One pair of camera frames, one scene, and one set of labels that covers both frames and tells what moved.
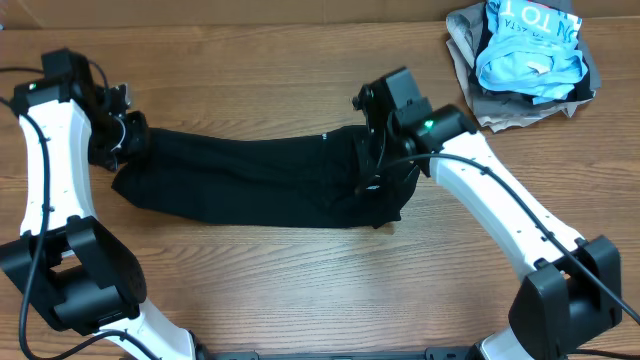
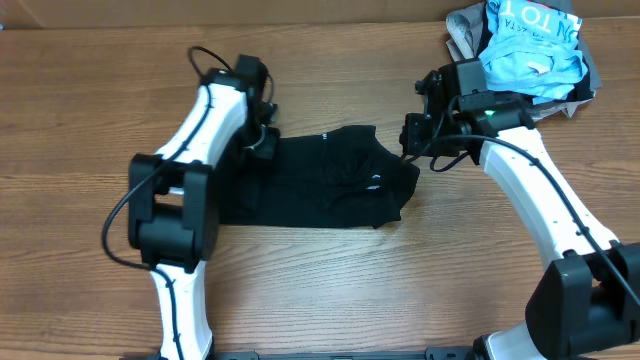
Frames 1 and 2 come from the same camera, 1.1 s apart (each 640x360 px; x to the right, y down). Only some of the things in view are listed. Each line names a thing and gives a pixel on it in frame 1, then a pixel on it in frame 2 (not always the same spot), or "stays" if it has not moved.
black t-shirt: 218,177 stays
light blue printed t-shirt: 534,50 stays
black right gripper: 373,134 → 414,133
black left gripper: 101,159 → 271,146
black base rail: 431,353 stays
